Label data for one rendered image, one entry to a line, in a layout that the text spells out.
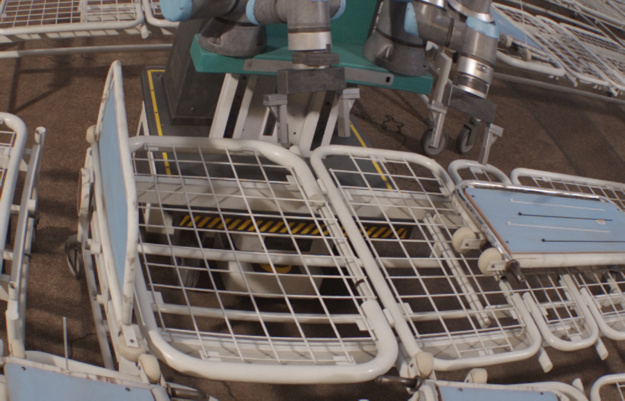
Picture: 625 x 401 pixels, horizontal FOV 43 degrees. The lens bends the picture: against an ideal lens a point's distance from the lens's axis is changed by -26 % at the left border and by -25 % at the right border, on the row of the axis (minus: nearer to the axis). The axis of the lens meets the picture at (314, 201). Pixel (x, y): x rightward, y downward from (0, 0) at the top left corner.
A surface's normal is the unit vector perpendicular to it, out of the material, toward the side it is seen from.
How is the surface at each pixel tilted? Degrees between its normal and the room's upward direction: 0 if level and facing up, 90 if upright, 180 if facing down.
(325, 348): 0
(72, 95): 0
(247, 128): 90
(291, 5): 90
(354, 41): 90
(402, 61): 70
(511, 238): 5
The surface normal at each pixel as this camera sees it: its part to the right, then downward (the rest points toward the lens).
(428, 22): -0.04, 0.13
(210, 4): 0.58, 0.65
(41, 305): 0.24, -0.84
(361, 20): 0.27, 0.54
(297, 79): 0.44, 0.17
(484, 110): 0.24, 0.15
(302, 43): -0.34, 0.21
